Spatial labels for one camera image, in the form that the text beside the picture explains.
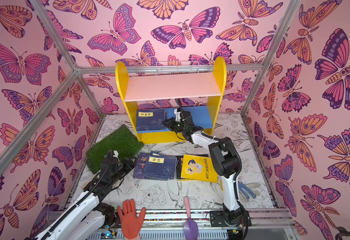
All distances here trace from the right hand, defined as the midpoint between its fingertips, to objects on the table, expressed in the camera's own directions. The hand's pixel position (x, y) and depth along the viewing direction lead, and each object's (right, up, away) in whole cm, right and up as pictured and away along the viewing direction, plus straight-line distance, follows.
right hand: (162, 120), depth 91 cm
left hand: (-14, -21, -9) cm, 27 cm away
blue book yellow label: (-8, +1, +4) cm, 8 cm away
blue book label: (-1, -27, -4) cm, 27 cm away
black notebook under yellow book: (+11, -28, -1) cm, 30 cm away
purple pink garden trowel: (+16, -51, -21) cm, 58 cm away
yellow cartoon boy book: (+22, -28, -4) cm, 36 cm away
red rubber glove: (-13, -52, -18) cm, 56 cm away
